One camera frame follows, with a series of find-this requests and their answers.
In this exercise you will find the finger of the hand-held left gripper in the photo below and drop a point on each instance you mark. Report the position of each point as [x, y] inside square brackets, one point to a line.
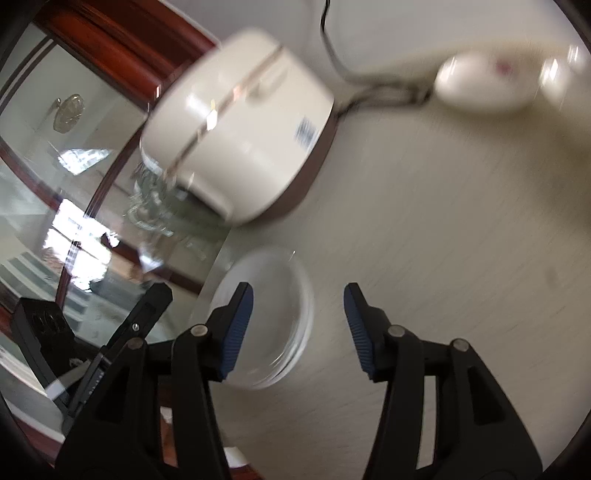
[147, 309]

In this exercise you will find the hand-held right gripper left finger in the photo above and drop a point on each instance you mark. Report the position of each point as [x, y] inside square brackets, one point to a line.
[238, 323]

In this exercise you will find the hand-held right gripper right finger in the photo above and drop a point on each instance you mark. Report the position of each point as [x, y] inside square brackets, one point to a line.
[358, 323]

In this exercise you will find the white bowl with red print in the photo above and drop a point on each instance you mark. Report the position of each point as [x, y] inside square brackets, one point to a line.
[480, 85]

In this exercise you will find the glass door panel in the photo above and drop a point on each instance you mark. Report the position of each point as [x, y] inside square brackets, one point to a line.
[41, 194]

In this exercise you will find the white rice cooker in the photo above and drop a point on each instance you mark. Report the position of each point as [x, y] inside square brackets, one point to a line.
[240, 124]

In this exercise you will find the gold round ornament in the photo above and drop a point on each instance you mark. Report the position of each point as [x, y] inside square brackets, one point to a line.
[69, 112]

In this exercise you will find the red wooden door frame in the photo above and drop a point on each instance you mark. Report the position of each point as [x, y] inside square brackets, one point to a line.
[120, 41]

